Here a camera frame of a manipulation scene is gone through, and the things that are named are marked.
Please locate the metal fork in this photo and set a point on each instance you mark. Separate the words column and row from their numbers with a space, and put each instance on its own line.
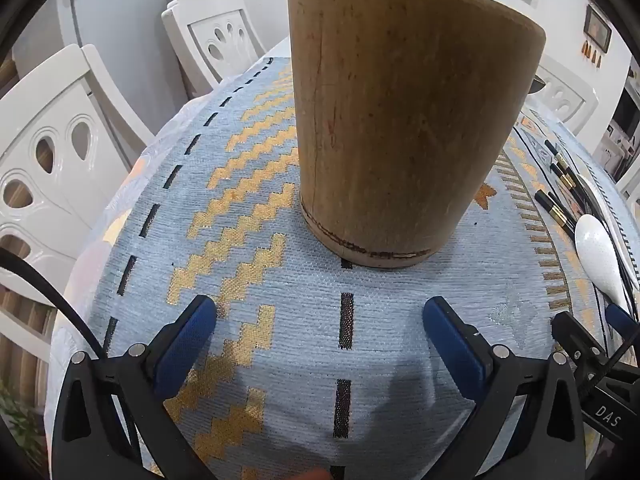
column 597, row 199

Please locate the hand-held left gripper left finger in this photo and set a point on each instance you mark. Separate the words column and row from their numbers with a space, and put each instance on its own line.
column 187, row 340

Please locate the bamboo utensil holder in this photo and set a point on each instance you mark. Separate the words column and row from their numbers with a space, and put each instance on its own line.
column 400, row 135

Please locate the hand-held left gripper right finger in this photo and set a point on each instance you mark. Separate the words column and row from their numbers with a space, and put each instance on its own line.
column 452, row 345

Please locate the white dining chair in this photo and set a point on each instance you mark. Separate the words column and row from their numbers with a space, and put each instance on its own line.
column 631, row 187
column 570, row 105
column 60, row 105
column 197, row 67

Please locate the dark screen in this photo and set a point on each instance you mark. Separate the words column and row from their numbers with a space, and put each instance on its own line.
column 627, row 115

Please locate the white refrigerator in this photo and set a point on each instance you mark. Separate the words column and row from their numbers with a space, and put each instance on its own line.
column 115, row 35

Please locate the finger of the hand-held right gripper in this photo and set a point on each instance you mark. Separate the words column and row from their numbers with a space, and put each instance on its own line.
column 621, row 317
column 575, row 335

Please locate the green houseplant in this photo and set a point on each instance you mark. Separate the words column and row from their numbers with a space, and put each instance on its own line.
column 22, row 420

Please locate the dark green bowl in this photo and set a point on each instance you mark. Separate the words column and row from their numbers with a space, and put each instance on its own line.
column 540, row 85

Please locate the hanging orange tassels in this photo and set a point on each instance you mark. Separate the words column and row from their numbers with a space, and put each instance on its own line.
column 597, row 60

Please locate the blue patterned table mat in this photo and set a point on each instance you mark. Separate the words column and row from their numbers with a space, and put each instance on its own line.
column 300, row 320

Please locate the small framed picture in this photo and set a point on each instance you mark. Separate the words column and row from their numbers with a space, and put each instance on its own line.
column 598, row 27

